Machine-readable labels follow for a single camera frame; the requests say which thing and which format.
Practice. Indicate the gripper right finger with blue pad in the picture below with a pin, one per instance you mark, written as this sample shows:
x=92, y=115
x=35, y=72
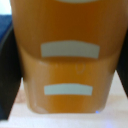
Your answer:
x=123, y=70

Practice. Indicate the gripper left finger with blue pad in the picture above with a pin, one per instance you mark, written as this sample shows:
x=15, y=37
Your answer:
x=10, y=76

